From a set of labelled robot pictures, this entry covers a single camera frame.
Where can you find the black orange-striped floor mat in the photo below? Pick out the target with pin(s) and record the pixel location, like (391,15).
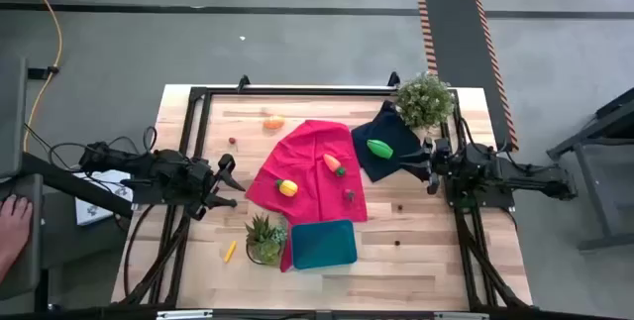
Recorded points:
(455,37)

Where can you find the dark grey metal cart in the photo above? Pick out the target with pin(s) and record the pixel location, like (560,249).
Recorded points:
(589,186)

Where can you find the person's forearm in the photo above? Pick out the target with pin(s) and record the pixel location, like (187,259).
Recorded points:
(4,268)

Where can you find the yellow toy pepper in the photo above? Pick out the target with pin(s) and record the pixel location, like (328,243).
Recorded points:
(288,188)

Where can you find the green toy pea pod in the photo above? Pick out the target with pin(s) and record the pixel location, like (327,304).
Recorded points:
(380,149)

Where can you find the black table clamp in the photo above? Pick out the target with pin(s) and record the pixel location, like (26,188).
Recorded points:
(243,83)
(393,79)

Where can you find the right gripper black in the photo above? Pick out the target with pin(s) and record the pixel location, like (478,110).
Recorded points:
(436,159)

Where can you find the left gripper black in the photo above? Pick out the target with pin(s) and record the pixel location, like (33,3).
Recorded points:
(203,186)

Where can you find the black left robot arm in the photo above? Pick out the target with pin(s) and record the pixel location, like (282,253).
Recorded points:
(163,171)

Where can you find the person's hand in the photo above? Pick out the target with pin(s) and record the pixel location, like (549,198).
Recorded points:
(14,223)

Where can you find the grey desk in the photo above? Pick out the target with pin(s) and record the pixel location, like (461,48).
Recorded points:
(12,112)

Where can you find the yellow toy fry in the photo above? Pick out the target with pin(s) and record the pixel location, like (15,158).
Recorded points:
(230,251)

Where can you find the potted succulent plant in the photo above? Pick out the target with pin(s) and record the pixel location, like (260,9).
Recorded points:
(265,248)

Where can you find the teal plastic tupperware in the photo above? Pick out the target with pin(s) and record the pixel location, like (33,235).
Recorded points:
(324,245)

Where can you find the white box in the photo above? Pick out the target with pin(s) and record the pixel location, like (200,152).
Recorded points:
(96,206)

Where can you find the black aluminium table frame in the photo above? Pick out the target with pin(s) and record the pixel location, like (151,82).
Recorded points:
(297,91)

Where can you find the orange toy carrot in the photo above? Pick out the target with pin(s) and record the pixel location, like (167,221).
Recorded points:
(332,162)

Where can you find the silver metal bracket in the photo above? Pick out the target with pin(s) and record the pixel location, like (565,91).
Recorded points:
(183,314)
(460,316)

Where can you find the red cloth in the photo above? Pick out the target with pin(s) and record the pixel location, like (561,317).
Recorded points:
(317,186)

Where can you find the orange toy fruit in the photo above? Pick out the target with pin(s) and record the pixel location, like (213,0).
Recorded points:
(274,122)

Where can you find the bushy green potted plant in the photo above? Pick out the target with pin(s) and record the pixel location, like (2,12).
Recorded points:
(424,102)

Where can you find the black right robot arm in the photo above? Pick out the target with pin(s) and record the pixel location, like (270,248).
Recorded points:
(520,174)

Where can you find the navy blue cloth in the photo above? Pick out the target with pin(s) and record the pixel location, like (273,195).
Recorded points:
(384,127)

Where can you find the black diagonal beam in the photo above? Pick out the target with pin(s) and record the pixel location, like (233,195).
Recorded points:
(59,179)

